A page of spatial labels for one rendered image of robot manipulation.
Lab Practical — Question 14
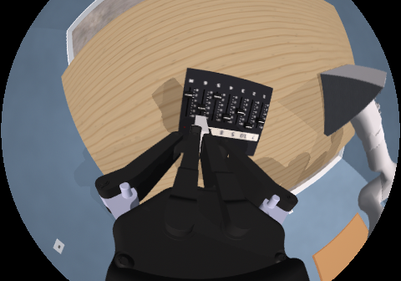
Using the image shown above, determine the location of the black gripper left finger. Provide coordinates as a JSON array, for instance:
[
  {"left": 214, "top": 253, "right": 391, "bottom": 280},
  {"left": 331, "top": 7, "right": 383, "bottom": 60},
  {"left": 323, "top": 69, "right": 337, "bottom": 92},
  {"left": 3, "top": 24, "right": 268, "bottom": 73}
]
[{"left": 95, "top": 115, "right": 202, "bottom": 237}]

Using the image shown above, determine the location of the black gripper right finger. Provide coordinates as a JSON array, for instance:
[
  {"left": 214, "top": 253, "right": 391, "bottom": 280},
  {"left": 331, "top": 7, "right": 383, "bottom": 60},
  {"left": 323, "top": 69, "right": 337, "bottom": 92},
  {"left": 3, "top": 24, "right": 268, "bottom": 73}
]
[{"left": 199, "top": 116, "right": 298, "bottom": 237}]

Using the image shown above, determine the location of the black lighting desk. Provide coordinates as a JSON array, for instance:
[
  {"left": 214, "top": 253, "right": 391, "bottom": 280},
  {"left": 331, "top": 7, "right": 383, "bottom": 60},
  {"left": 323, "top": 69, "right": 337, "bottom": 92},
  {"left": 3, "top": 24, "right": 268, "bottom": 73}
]
[{"left": 178, "top": 68, "right": 273, "bottom": 156}]

